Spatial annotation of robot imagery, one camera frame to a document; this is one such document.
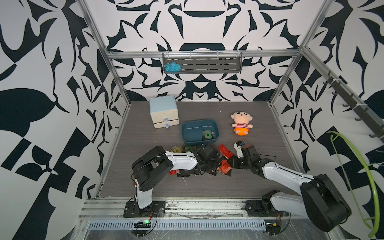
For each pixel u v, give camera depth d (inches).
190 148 37.2
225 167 34.3
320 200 16.5
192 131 40.3
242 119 39.9
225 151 37.0
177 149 36.9
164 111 37.6
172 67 36.0
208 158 27.5
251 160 27.0
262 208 28.3
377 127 20.7
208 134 39.9
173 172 32.2
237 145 32.6
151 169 19.3
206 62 37.0
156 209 29.2
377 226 19.5
